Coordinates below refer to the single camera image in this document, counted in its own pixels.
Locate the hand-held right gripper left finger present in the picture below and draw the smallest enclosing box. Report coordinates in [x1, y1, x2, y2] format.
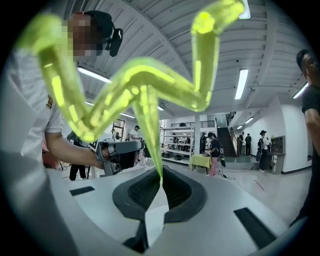
[47, 165, 164, 256]

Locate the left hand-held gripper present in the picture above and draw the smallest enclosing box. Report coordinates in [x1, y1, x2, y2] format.
[95, 139, 146, 176]

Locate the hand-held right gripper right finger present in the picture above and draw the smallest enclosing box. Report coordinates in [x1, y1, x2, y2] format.
[144, 164, 292, 256]

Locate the yellow-green straw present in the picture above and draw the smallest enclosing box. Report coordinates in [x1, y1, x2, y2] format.
[18, 0, 247, 185]

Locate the person's left forearm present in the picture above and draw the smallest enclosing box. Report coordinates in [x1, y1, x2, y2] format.
[44, 129, 105, 170]

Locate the person's left hand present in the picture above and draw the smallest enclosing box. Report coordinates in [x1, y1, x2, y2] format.
[100, 145, 115, 163]

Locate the white shelving unit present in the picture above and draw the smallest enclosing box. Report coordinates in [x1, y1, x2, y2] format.
[159, 120, 201, 165]

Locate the yellow-green cloth table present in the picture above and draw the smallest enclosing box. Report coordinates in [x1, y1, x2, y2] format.
[188, 153, 213, 174]

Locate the dark staircase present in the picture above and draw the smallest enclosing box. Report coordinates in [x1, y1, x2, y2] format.
[216, 111, 238, 158]

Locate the long ceiling light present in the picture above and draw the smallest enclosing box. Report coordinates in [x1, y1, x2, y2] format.
[76, 65, 113, 85]
[234, 68, 250, 101]
[291, 80, 310, 100]

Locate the grey cabinet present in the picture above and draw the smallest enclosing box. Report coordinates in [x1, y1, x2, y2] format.
[270, 135, 286, 175]

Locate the person's white shirt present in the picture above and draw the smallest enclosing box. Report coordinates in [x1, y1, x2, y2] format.
[0, 46, 64, 171]

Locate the person's head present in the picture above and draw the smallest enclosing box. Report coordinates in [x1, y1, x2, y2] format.
[61, 10, 113, 63]

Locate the black floor cable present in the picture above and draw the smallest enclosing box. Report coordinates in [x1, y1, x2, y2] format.
[218, 168, 254, 181]

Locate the black head-mounted camera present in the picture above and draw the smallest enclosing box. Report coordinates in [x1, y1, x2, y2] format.
[84, 9, 124, 58]

